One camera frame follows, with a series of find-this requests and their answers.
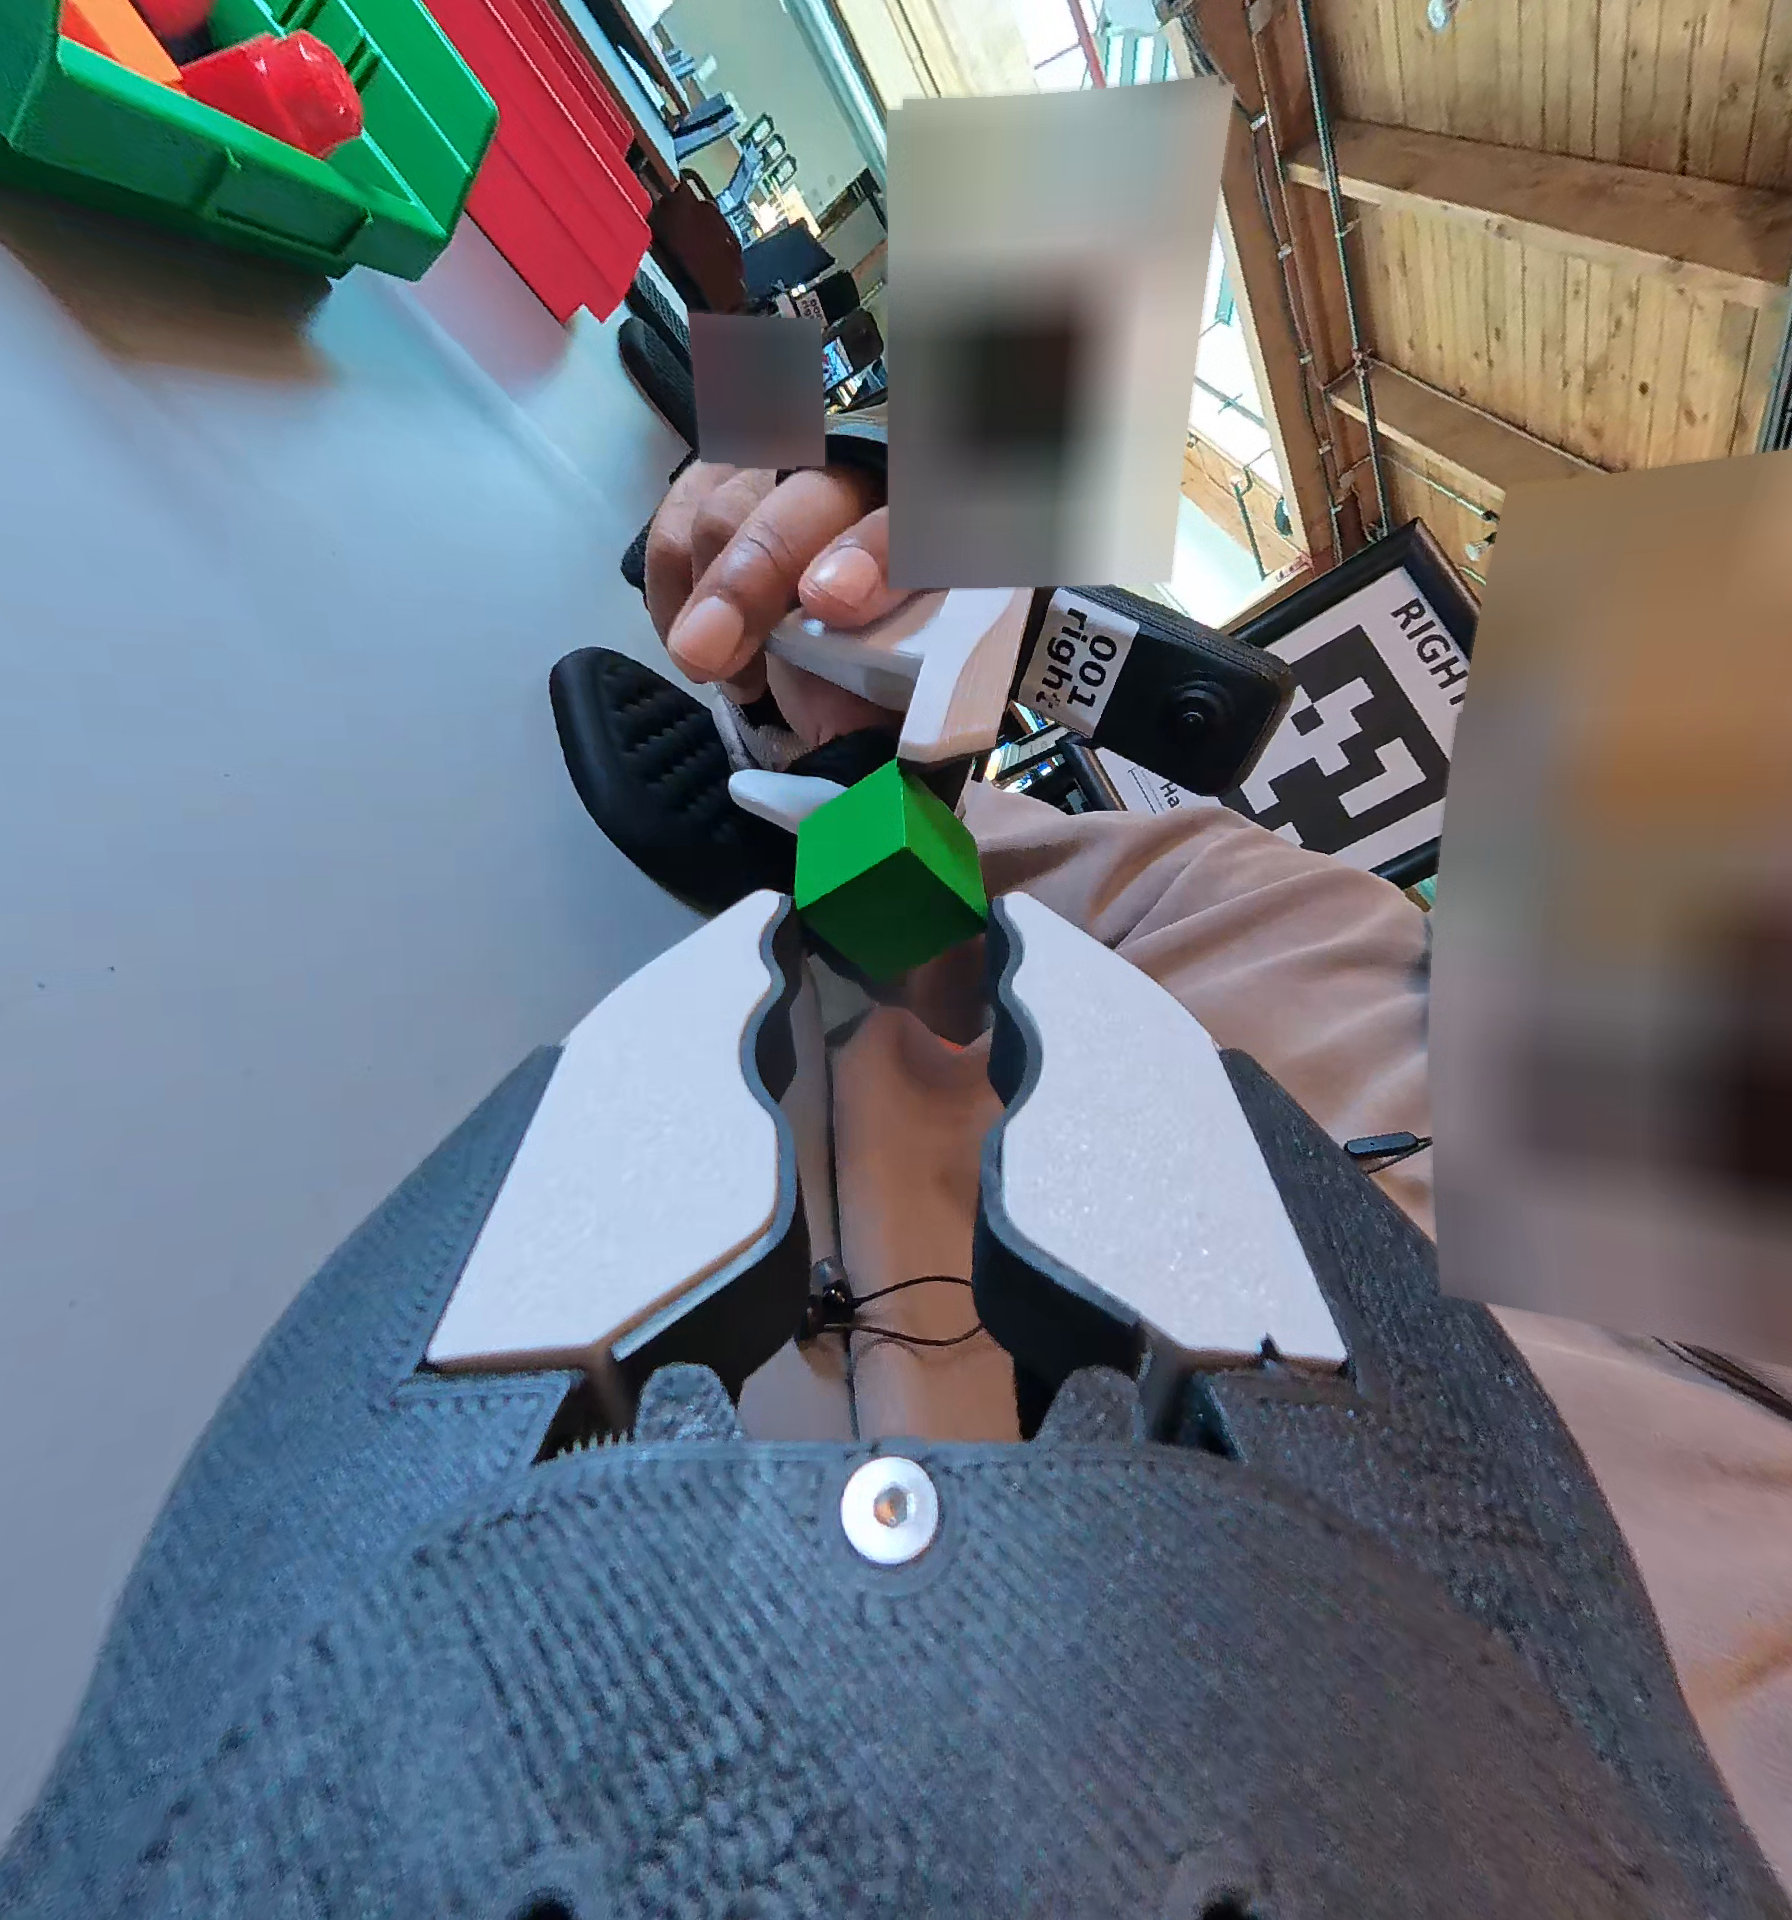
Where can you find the black object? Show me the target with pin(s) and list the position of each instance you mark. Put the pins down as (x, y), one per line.
(657, 374)

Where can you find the person's right hand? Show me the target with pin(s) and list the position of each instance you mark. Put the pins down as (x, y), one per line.
(730, 556)

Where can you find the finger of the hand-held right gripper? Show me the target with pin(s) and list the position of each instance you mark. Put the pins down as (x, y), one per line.
(966, 692)
(842, 1004)

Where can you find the green wooden cube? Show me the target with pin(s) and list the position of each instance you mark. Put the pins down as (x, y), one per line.
(890, 879)

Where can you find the green plastic bin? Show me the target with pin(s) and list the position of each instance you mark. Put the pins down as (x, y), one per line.
(236, 180)

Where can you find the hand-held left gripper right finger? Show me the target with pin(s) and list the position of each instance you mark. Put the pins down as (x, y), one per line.
(1165, 1187)

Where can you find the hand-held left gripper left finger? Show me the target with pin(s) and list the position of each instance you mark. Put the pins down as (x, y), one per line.
(626, 1187)

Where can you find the long orange block stick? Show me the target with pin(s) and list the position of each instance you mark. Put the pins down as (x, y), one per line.
(126, 37)

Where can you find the black framed marker sign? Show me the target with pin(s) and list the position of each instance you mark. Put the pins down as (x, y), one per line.
(1361, 721)

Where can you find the low red plastic bin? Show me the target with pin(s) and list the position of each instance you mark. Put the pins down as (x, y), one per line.
(566, 167)

